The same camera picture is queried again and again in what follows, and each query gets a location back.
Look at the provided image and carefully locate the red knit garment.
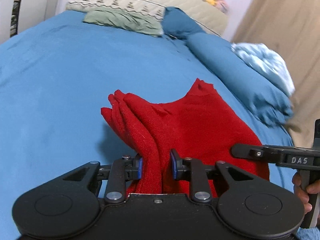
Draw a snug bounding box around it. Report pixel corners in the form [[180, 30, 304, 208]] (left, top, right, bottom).
[[101, 79, 270, 194]]

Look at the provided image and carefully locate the right hand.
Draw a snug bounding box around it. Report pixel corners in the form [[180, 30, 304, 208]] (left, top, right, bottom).
[[292, 172, 320, 215]]

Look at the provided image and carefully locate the blue rolled duvet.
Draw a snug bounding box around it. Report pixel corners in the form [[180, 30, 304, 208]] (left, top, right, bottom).
[[186, 33, 293, 126]]

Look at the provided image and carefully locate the light blue blanket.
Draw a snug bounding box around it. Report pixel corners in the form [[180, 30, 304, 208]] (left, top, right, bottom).
[[231, 43, 295, 98]]

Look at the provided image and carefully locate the blue bed sheet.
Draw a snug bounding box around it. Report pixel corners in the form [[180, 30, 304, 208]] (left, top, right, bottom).
[[1, 11, 292, 239]]

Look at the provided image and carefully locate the beige curtain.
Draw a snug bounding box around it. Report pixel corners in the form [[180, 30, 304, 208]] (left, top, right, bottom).
[[232, 0, 319, 147]]

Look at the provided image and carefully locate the dark blue pillow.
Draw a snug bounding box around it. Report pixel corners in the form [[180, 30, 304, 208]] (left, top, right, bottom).
[[161, 7, 206, 41]]

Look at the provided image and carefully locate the green pillow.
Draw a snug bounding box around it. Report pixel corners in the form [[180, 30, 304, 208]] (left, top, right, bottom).
[[83, 7, 164, 37]]

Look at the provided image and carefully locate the white wardrobe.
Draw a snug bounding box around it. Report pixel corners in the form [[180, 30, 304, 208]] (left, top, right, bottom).
[[1, 0, 67, 43]]

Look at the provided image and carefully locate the beige quilted headboard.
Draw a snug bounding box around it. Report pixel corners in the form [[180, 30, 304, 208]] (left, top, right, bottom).
[[66, 0, 228, 36]]

